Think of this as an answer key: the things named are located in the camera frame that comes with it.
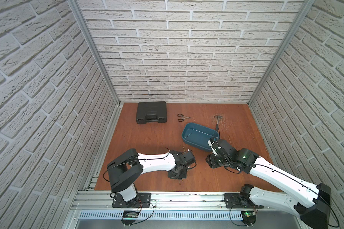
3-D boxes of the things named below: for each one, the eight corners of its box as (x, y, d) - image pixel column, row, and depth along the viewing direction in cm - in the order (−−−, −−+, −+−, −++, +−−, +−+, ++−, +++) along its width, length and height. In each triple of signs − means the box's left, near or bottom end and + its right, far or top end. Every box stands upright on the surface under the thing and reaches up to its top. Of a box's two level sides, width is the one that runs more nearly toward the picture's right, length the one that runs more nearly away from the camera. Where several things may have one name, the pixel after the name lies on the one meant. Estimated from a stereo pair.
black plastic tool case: (135, 124, 107) (134, 119, 103) (139, 105, 119) (138, 101, 115) (166, 124, 107) (165, 119, 103) (167, 106, 120) (166, 101, 115)
